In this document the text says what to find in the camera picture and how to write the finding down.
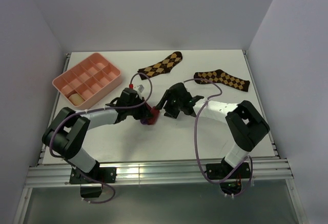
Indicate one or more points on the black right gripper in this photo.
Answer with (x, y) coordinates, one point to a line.
(170, 113)

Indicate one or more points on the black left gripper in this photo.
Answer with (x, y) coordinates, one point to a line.
(144, 113)

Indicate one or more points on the maroon purple orange-toe sock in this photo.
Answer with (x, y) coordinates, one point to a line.
(151, 117)

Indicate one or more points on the tan maroon purple-striped sock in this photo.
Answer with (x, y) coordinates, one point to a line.
(76, 99)

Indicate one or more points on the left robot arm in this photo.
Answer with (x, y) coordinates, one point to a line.
(67, 132)

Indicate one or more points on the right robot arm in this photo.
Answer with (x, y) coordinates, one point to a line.
(246, 124)

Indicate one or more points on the brown argyle sock left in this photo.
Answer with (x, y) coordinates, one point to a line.
(163, 67)

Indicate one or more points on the brown argyle sock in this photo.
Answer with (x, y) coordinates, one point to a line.
(221, 77)
(163, 67)

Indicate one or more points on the pink divided organizer tray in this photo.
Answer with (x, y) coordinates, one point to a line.
(93, 78)

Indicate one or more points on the brown argyle sock right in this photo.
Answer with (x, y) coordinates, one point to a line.
(221, 77)

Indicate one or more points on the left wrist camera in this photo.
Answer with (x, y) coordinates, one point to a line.
(132, 95)

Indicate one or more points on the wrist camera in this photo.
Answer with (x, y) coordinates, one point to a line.
(179, 93)
(132, 95)

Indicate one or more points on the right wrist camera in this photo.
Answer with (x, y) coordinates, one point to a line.
(179, 93)

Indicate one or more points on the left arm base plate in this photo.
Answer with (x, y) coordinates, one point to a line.
(105, 174)

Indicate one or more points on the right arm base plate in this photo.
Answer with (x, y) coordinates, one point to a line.
(219, 171)

